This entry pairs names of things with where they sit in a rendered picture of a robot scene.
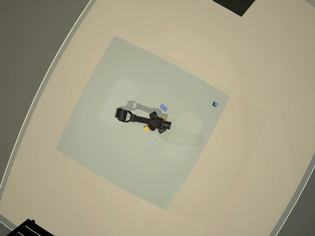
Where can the blue rectangular block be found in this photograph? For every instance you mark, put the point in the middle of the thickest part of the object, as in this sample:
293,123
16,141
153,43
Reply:
163,107

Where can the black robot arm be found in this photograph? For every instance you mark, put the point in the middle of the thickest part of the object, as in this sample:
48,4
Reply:
153,124

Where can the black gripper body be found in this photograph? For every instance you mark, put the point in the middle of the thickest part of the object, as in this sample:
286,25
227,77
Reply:
153,115

